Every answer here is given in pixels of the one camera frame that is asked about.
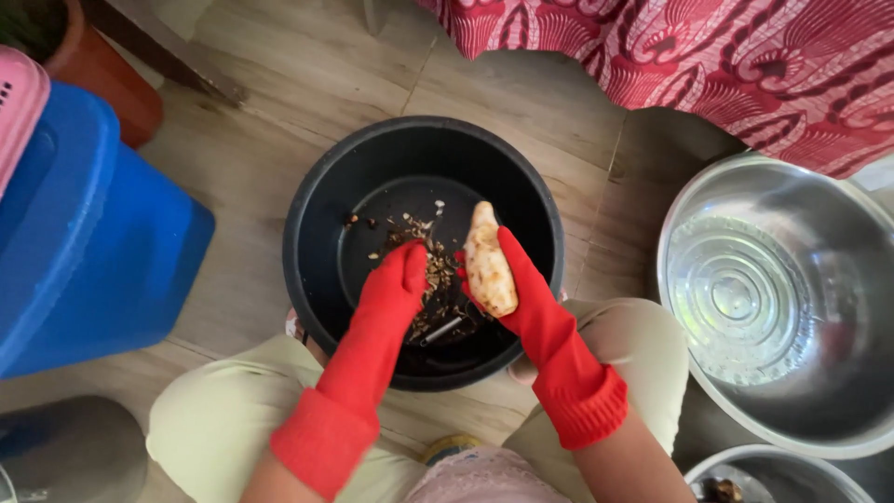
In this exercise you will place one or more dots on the person's beige trousers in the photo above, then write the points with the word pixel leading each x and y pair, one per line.
pixel 216 419

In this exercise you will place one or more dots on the pile of brown peelings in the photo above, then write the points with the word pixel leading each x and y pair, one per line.
pixel 426 269

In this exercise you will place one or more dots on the red patterned cloth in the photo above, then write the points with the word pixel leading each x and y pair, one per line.
pixel 698 56

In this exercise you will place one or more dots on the grey round stool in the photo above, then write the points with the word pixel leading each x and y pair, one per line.
pixel 70 450

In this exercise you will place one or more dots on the person's left hand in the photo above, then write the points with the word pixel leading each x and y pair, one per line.
pixel 399 279

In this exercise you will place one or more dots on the peeled pale root tuber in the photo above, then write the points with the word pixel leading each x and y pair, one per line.
pixel 488 262

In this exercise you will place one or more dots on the black plastic bucket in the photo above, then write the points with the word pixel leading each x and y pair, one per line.
pixel 422 251

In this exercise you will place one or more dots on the large steel basin with water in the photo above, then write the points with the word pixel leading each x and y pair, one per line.
pixel 782 300

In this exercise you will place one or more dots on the person's left fingers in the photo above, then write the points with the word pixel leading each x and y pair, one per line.
pixel 412 262

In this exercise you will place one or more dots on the blue plastic bin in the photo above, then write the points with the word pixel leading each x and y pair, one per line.
pixel 91 244

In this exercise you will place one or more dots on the small steel bowl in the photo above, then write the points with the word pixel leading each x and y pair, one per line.
pixel 775 478

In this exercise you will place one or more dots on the person's right hand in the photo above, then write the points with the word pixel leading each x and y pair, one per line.
pixel 522 279

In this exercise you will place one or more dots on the pink plastic basket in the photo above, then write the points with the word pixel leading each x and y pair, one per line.
pixel 17 105

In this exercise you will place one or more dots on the person's right fingers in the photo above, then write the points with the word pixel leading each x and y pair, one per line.
pixel 466 279

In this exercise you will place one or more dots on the brown clay pot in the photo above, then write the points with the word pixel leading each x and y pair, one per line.
pixel 98 70

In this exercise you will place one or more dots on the person's pink shirt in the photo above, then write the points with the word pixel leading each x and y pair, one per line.
pixel 482 475

